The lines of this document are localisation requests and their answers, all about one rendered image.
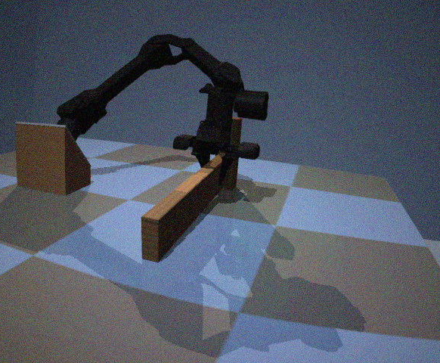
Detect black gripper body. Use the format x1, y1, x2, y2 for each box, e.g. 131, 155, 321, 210
173, 114, 260, 160

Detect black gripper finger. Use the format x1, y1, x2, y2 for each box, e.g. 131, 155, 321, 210
191, 152, 210, 168
218, 155, 239, 185

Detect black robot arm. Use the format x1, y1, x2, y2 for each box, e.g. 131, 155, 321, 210
57, 34, 269, 155

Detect wooden side rail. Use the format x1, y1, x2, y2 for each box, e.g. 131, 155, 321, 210
141, 153, 230, 262

